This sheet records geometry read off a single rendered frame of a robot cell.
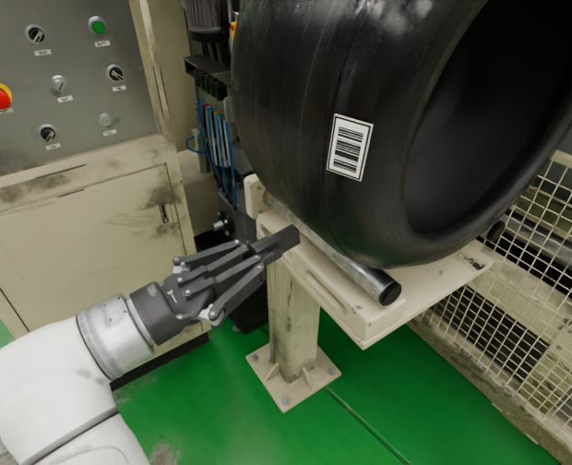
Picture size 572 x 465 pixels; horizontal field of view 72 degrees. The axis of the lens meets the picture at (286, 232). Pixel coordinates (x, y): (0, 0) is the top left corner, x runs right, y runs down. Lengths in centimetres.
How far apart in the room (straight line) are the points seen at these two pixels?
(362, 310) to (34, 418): 46
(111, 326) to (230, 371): 115
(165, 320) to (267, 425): 105
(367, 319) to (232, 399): 98
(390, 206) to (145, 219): 83
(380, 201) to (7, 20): 81
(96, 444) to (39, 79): 77
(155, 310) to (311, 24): 35
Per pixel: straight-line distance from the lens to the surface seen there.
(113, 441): 50
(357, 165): 41
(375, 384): 161
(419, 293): 80
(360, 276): 66
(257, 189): 81
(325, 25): 42
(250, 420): 152
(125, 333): 49
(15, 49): 103
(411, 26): 40
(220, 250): 56
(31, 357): 51
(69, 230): 114
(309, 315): 129
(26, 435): 51
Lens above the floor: 138
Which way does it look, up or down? 40 degrees down
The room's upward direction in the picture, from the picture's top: straight up
